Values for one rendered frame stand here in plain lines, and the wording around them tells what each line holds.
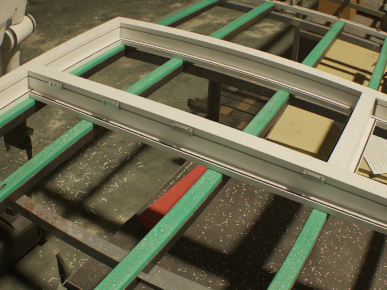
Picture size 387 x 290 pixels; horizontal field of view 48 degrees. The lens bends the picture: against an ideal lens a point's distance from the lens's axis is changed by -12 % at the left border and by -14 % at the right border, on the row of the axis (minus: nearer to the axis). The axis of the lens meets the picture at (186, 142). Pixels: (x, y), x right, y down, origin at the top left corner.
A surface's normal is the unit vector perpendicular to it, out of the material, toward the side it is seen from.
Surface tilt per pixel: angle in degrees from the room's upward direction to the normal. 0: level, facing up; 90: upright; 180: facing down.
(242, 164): 90
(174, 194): 0
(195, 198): 0
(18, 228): 45
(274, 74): 90
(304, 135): 0
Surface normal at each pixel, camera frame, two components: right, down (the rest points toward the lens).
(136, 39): -0.52, 0.47
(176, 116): 0.04, -0.83
